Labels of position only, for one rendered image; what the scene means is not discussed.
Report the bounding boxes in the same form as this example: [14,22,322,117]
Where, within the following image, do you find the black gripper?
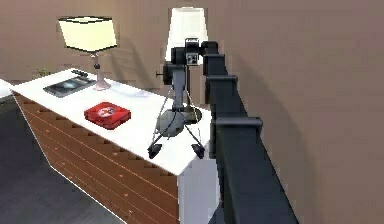
[147,46,206,160]

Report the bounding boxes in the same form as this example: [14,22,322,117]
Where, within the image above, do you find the white-topped brown chest of drawers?
[9,68,221,224]

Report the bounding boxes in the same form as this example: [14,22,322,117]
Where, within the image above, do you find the red square alarm clock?
[83,101,132,131]

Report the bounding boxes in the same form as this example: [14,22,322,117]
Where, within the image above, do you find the white shade black table lamp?
[164,6,210,126]

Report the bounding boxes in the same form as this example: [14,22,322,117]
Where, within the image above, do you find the black remote control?
[70,68,90,79]

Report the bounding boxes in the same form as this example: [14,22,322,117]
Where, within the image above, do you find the cream square shade table lamp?
[57,15,119,92]

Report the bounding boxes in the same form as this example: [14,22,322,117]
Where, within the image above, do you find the green house plant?
[33,64,52,79]

